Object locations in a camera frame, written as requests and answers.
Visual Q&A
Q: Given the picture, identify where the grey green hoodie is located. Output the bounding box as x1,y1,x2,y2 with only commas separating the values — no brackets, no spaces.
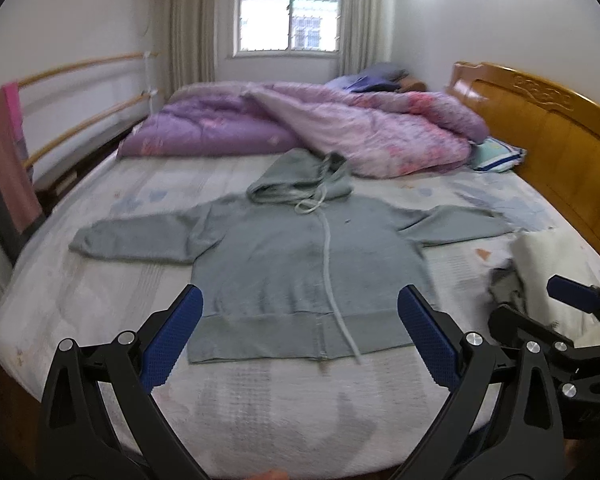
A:
70,150,510,364

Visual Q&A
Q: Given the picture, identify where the right striped curtain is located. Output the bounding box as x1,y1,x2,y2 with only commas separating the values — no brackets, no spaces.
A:
338,0,390,76

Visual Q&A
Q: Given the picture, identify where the wooden headboard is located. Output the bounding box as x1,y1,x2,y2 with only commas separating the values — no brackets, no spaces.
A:
446,62,600,255

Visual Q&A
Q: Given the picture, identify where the upper wooden rail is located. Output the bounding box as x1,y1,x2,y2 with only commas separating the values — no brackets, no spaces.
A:
17,51,159,88

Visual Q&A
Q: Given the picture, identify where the folded white clothes stack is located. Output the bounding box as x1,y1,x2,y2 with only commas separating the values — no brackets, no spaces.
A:
489,228,600,347

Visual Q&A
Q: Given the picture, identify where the wooden rail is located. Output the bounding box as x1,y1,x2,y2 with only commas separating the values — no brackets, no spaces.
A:
17,51,159,88
22,89,160,169

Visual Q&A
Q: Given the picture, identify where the blue white striped pillow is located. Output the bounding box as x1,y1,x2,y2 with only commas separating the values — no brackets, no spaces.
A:
468,136,527,174

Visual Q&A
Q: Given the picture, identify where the striped curtain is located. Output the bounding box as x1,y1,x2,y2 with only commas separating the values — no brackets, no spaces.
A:
338,0,390,76
162,0,215,92

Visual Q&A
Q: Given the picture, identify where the window with metal bars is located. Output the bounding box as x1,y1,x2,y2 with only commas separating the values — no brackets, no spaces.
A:
235,0,341,54

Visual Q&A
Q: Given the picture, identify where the lower wooden rail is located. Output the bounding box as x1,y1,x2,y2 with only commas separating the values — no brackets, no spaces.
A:
22,89,160,169

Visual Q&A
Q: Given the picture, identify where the dark blue pillow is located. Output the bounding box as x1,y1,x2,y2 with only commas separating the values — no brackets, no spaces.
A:
325,63,408,93

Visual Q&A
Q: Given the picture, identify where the purple floral quilt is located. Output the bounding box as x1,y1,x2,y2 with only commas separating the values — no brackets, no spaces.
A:
118,81,490,179

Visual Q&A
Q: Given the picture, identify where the left striped curtain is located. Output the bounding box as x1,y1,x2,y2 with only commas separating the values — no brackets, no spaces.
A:
162,0,215,92

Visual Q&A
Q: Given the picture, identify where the pink red hanging towel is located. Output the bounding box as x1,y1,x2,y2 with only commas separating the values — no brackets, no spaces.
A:
0,81,44,236

